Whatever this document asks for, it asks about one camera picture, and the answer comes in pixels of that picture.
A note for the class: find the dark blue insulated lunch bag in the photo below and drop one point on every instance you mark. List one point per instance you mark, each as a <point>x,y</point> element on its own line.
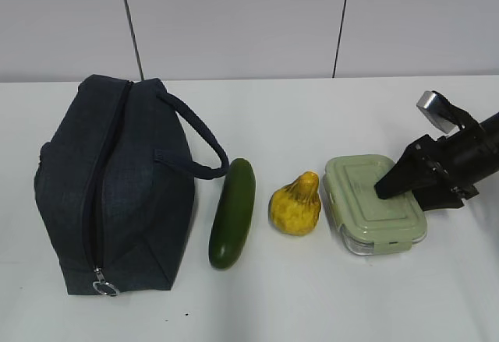
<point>115,185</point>

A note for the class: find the green lid glass food container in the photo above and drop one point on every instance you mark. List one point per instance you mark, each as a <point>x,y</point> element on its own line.
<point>367,224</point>

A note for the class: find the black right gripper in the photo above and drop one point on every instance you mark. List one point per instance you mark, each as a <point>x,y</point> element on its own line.
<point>433,169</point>

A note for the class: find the green cucumber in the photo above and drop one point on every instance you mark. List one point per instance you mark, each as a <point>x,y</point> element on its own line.
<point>233,216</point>

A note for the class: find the yellow squash toy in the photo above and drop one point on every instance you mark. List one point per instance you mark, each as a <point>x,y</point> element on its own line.
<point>295,207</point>

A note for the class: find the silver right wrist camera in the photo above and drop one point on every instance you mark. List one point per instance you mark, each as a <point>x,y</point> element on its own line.
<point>437,110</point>

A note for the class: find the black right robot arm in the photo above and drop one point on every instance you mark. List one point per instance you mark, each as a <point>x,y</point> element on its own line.
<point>442,173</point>

